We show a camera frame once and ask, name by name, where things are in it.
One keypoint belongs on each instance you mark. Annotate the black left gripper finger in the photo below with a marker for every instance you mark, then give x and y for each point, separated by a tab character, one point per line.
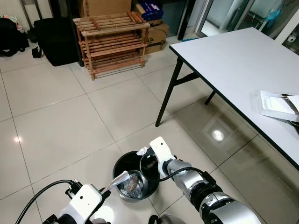
105	192

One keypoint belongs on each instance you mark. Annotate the silver white trash wrapper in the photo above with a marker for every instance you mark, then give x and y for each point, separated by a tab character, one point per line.
120	178

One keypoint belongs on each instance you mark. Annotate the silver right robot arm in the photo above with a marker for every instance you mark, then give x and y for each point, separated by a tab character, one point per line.
219	205

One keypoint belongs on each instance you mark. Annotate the crumpled clear plastic trash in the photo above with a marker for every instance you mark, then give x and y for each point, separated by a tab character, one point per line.
133	184

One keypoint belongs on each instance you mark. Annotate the black round rubbish bin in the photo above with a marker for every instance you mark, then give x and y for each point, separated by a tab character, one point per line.
122	163

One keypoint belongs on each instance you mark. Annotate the printed brown cardboard box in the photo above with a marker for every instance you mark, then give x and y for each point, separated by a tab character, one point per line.
156	37

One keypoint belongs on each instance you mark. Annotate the white paper bag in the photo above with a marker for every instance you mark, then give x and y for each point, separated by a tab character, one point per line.
294	102

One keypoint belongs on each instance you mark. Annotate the white table with black legs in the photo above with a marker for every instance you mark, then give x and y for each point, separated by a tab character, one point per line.
233	60

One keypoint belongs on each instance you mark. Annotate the white flat tray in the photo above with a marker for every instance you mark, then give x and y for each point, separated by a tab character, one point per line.
275	105

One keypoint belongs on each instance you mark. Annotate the wooden slatted shoe rack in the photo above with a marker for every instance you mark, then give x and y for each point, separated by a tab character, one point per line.
112	28

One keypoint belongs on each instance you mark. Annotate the blue box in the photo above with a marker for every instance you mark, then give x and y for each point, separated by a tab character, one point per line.
149	10

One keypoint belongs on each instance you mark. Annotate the black suitcase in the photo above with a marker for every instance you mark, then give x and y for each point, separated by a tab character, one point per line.
56	42

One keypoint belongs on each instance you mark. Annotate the large brown cardboard box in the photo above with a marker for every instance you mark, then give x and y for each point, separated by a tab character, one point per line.
105	7

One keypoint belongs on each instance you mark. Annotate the glass sliding door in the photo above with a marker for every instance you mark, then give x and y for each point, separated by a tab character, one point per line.
219	14

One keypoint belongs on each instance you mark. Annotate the black backpack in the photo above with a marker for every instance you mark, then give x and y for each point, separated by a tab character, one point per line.
11	37

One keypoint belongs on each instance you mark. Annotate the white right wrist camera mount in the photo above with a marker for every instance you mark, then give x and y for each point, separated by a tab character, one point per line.
161	151

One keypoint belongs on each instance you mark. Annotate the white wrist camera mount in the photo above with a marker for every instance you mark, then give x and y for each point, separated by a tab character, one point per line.
81	200
161	151

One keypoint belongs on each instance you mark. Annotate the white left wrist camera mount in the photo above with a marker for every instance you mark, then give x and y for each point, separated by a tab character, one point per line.
81	200

